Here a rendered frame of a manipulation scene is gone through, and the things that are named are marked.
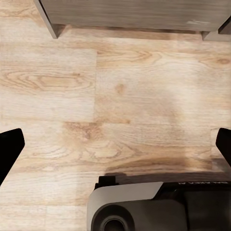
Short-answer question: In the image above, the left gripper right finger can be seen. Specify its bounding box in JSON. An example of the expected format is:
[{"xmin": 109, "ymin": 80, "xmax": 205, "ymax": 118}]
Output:
[{"xmin": 216, "ymin": 128, "xmax": 231, "ymax": 167}]

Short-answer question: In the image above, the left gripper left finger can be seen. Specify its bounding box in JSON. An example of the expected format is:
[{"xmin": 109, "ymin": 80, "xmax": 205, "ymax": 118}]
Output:
[{"xmin": 0, "ymin": 128, "xmax": 25, "ymax": 186}]

